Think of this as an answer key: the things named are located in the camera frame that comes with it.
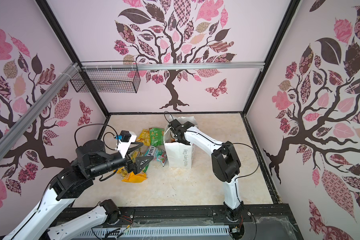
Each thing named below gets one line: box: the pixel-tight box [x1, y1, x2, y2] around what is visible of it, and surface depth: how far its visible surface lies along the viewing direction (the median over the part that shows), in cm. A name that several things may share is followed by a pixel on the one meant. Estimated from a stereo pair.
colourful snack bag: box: [144, 146, 168, 167], surface depth 92 cm
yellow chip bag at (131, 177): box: [113, 166, 148, 183], surface depth 78 cm
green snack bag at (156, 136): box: [149, 127, 165, 147], surface depth 102 cm
